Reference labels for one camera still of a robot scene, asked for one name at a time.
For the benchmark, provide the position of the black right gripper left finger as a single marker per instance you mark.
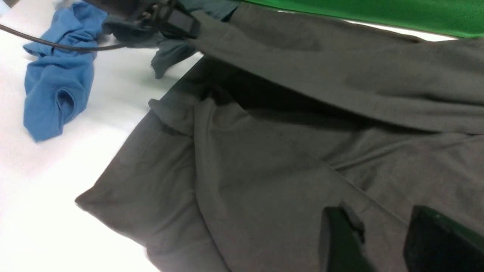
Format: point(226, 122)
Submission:
point(342, 241)

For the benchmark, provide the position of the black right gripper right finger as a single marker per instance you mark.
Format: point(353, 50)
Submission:
point(437, 243)

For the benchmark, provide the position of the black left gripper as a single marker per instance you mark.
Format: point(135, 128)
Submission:
point(165, 16)

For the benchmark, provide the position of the dark teal crumpled garment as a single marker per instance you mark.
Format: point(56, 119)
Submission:
point(171, 49)

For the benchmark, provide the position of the blue garment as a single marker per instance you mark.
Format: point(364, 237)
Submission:
point(58, 82)

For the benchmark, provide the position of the green backdrop cloth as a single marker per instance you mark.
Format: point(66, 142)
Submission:
point(458, 18)

